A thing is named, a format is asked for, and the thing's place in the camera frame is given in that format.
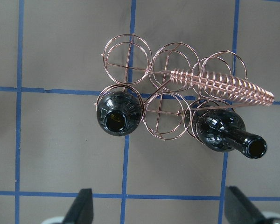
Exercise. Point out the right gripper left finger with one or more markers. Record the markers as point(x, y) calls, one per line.
point(81, 211)

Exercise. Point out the dark wine bottle in basket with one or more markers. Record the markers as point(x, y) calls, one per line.
point(119, 113)

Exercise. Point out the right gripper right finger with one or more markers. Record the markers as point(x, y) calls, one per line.
point(238, 209)

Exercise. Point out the copper wire wine basket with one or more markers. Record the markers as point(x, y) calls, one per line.
point(173, 83)

